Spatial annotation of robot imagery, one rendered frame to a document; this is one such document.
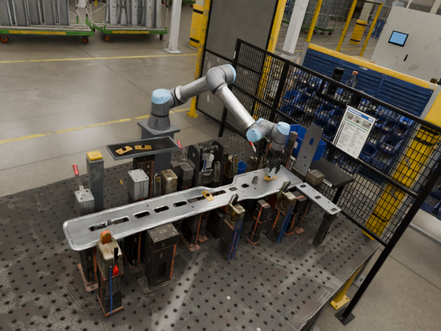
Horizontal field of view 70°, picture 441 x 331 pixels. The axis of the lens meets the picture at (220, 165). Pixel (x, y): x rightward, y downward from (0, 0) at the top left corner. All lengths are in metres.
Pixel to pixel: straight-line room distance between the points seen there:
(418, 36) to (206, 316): 7.43
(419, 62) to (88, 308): 7.68
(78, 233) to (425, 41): 7.63
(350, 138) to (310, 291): 1.01
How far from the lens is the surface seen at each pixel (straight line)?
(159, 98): 2.01
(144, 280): 1.69
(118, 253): 1.32
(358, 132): 2.21
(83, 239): 1.47
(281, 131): 1.79
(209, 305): 1.64
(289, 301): 1.77
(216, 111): 4.65
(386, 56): 8.40
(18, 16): 8.23
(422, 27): 8.21
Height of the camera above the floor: 2.05
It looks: 32 degrees down
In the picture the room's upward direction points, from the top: 12 degrees clockwise
